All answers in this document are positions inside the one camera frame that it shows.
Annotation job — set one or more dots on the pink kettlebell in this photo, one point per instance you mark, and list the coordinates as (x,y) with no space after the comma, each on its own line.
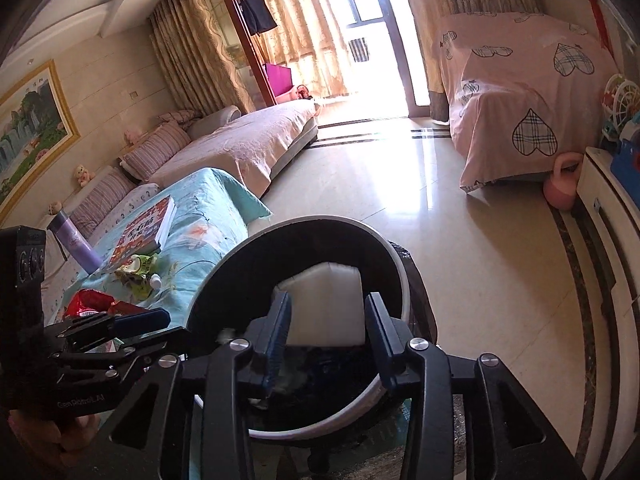
(562,190)

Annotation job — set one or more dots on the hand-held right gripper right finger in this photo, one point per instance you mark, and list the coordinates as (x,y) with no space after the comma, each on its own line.
(380,347)

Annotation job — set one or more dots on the white toy wheel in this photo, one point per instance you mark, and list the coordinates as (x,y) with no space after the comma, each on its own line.
(619,95)

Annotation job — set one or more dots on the green spouted pouch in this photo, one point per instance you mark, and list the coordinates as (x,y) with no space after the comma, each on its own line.
(137,272)

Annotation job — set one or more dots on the blue toy box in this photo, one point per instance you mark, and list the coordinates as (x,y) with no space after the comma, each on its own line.
(630,155)

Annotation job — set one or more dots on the red snack packet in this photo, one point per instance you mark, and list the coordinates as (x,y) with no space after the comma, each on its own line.
(90,302)

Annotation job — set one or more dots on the framed landscape painting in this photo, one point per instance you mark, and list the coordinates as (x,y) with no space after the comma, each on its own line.
(25,125)

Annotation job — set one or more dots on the sofa with pink covers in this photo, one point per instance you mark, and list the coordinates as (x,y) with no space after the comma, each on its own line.
(240,140)

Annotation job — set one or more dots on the small striped pink pillow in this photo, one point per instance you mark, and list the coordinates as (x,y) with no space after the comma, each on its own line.
(177,117)

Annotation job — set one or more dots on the red cover book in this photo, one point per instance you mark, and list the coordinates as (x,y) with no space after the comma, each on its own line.
(145,227)

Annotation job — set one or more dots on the pink heart print cover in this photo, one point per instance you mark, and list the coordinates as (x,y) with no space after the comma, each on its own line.
(500,70)

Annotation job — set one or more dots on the beige teddy bear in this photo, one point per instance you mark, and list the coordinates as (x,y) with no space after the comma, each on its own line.
(54,206)
(84,175)

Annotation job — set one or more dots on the pink plush toy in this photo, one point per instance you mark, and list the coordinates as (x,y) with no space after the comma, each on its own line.
(132,135)

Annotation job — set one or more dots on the wooden balcony door frame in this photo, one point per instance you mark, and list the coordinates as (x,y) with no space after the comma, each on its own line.
(402,60)

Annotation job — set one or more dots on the person's left hand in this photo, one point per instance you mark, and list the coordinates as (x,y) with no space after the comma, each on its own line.
(75,435)

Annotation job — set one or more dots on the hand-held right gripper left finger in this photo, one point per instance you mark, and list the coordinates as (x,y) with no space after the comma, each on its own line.
(278,340)

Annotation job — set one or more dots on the sheer balcony curtain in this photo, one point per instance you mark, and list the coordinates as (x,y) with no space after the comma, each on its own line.
(305,25)

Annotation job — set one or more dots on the striped hanging towel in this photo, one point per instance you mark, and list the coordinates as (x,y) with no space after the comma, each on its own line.
(358,50)

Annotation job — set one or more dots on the magenta box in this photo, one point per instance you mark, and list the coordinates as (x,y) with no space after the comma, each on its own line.
(280,80)

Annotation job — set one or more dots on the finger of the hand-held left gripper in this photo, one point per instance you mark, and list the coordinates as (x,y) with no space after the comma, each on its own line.
(145,318)
(155,342)

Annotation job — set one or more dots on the black bin with white rim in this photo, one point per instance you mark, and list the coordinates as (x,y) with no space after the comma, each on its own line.
(240,280)

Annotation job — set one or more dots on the purple drink bottle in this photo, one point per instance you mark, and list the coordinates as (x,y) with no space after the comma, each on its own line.
(77,247)

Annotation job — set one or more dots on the dark hanging garment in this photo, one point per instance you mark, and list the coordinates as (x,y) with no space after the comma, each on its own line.
(257,12)

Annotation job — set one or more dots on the teal floral blanket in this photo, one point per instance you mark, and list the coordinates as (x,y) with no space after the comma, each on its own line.
(210,220)

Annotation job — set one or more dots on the white paper carton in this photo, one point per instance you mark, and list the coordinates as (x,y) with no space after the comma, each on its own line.
(325,305)

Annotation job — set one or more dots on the small pink toy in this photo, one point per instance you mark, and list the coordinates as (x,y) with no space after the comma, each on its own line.
(303,92)

